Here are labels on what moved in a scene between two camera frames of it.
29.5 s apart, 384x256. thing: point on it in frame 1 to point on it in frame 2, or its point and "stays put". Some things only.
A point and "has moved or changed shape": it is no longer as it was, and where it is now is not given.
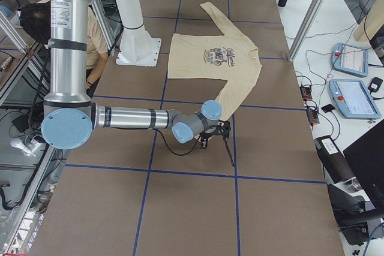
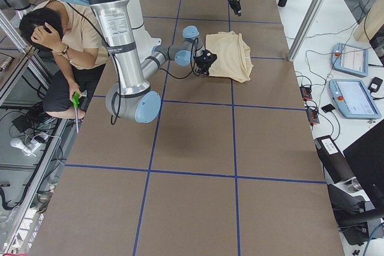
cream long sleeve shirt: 229,56 has moved or changed shape
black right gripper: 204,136 to 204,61
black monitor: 365,159 stays put
